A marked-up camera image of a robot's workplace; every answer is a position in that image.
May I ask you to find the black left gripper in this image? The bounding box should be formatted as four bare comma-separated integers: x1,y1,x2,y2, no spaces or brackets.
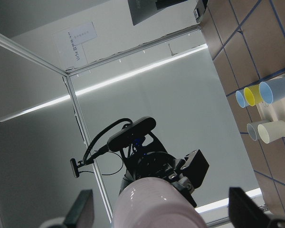
120,136,209,207

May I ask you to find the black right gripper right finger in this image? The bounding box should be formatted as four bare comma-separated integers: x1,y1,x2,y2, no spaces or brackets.
228,187,285,228

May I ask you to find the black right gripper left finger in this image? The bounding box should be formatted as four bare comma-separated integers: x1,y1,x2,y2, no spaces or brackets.
63,190,95,228

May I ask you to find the pink plastic cup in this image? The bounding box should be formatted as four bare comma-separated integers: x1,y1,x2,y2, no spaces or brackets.
112,178,207,228

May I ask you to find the grey plastic cup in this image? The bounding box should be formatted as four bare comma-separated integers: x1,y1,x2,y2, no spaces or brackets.
247,120,270,141

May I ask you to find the cream plastic cup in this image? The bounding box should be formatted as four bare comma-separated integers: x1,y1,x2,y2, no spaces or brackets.
257,120,285,144

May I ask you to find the light blue plastic cup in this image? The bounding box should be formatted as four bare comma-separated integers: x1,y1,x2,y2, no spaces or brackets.
236,89,249,108

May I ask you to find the yellow plastic cup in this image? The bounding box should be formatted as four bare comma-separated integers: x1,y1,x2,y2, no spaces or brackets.
244,85,263,106

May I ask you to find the blue plastic cup near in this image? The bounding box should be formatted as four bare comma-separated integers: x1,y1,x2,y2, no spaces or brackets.
259,77,285,104

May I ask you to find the black webcam on stand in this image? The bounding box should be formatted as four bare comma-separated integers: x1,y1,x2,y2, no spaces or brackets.
70,158,95,178

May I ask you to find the cream rectangular tray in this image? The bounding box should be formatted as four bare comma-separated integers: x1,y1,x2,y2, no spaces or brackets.
255,73,285,138

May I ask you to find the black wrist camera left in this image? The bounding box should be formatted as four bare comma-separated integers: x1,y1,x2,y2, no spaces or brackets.
107,116,156,152

